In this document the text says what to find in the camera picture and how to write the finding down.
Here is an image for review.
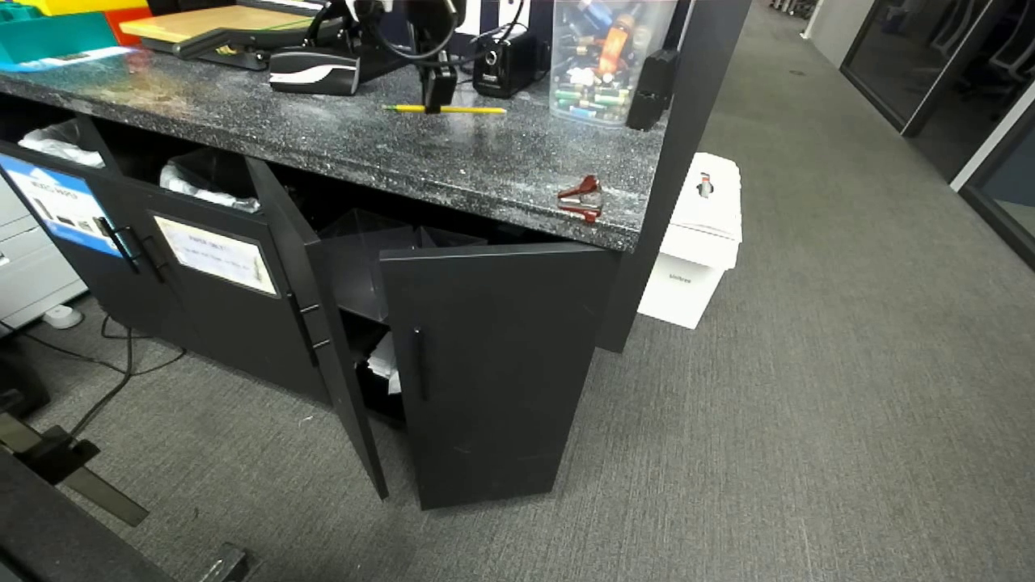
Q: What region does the blue poster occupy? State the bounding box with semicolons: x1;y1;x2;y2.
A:
0;153;129;263

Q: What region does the white paper label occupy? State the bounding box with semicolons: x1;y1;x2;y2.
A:
153;212;282;296

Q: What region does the black and white stapler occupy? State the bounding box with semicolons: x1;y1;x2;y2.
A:
264;44;366;101

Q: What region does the black metal stand frame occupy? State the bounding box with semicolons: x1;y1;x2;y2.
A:
0;412;256;582

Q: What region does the white cardboard box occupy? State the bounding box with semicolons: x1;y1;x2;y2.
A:
632;148;747;332

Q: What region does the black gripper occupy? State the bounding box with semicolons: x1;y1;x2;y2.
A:
402;0;466;117

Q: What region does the wooden board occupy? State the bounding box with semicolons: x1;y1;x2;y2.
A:
117;4;319;48

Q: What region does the red staple remover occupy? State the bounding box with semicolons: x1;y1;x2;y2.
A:
554;171;609;229

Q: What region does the teal plastic tray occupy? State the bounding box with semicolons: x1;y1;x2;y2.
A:
0;7;121;72

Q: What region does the crumpled white paper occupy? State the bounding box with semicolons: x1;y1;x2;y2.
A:
361;329;404;399

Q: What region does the black floor cable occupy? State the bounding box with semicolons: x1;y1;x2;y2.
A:
0;316;186;446

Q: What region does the orange plastic tray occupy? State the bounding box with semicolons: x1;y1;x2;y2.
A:
102;4;155;48

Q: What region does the white round cabinet foot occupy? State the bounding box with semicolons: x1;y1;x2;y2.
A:
41;303;88;332

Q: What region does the clear box with colourful toys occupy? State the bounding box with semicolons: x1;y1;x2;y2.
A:
547;0;683;121

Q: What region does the yellow pencil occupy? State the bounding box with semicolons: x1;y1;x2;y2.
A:
387;101;512;121

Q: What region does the black tape dispenser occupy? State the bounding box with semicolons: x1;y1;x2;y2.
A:
469;32;554;101

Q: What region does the white drawer cabinet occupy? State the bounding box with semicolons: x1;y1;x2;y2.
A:
0;176;89;329

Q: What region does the black cabinet door wide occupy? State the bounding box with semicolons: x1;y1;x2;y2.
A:
376;240;616;510

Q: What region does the black counter cabinet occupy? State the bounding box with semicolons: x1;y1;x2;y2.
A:
0;95;649;510

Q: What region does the glass office partition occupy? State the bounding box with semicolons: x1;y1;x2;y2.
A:
837;0;1035;271

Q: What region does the white trash bag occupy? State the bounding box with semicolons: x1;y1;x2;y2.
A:
155;148;262;215
15;117;107;171

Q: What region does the black cabinet door narrow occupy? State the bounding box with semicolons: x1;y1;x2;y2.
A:
242;159;394;500

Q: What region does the black rectangular device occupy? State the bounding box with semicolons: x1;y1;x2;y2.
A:
625;44;683;134

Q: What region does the black vertical side panel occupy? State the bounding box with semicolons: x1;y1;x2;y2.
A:
595;0;753;354

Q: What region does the yellow plastic tray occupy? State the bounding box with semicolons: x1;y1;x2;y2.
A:
8;0;153;19

